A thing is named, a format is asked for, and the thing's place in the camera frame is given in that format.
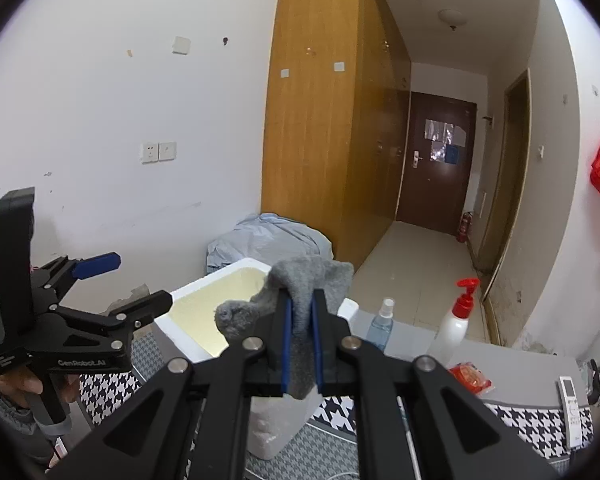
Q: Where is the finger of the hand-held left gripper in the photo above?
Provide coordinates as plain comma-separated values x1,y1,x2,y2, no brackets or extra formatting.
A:
32,252,122,311
40,290,173,350

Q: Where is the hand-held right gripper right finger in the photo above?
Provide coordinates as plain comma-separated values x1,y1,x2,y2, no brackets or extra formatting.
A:
311,287,563,480

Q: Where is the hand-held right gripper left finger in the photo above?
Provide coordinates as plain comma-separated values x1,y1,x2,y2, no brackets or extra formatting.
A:
45,287,293,480

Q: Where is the white foam box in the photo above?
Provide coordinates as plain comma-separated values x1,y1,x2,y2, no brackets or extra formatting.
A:
152,257,358,461

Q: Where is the grey sock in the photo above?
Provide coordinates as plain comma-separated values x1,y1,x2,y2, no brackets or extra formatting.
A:
215,255,355,401

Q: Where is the person's left forearm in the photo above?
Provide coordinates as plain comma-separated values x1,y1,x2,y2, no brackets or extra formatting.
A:
0,375,72,472

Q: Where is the person's left hand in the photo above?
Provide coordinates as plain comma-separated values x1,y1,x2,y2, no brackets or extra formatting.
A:
0,357,81,409

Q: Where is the blue spray bottle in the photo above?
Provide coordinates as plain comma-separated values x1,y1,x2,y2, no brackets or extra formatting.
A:
366,297,396,352

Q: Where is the light blue cloth bundle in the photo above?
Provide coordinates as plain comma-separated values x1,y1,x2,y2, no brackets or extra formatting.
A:
206,212,333,282

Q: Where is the white pump bottle red cap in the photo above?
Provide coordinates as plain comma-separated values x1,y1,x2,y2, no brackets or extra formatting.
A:
426,278,481,368

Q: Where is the red snack packet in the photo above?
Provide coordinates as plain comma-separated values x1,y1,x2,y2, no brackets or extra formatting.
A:
447,361,493,395

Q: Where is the dark brown door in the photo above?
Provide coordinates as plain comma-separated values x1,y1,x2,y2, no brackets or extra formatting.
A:
396,91,477,236

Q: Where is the wooden wardrobe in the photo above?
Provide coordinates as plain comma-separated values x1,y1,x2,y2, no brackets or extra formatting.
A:
261,0,412,273

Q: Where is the houndstooth tablecloth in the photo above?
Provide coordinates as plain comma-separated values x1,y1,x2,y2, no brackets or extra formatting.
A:
77,330,597,480

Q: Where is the silver paper on door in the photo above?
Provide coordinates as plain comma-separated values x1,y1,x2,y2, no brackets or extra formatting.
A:
424,119,467,147

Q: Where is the white remote control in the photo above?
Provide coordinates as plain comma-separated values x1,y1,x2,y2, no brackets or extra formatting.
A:
558,376,584,447

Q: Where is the ceiling lamp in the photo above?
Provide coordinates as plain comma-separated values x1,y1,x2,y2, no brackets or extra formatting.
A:
437,8,468,31

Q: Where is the wooden doorway frame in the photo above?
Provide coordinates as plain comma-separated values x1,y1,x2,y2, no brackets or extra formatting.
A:
475,67,532,275

